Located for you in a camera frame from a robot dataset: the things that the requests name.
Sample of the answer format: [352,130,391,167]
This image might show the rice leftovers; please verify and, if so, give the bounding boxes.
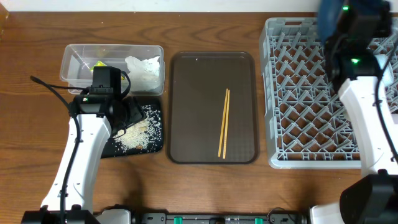
[111,104,163,155]

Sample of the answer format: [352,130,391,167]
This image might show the white tissue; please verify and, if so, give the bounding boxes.
[125,56,160,92]

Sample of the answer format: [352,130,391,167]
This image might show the yellow green snack wrapper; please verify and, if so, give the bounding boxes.
[90,61,126,80]

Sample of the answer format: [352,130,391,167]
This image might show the wooden chopstick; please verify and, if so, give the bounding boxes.
[222,89,230,159]
[218,89,229,157]

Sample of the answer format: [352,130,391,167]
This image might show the dark blue plate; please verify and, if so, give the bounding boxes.
[317,0,344,44]

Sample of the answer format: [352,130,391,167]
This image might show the light blue bowl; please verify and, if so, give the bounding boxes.
[375,54,394,88]

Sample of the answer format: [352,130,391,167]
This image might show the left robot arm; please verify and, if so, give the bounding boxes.
[21,95,145,223]

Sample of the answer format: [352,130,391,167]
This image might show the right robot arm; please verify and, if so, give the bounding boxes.
[309,0,397,223]

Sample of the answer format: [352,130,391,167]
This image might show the black waste tray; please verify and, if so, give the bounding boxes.
[101,96,164,159]

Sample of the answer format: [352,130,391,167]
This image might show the clear plastic waste bin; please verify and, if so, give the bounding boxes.
[60,44,165,96]

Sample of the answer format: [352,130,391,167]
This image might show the grey dishwasher rack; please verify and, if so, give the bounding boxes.
[259,17,397,169]

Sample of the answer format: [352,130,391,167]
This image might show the brown serving tray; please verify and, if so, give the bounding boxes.
[167,52,259,164]

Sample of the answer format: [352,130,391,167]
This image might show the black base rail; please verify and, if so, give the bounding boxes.
[96,205,312,224]

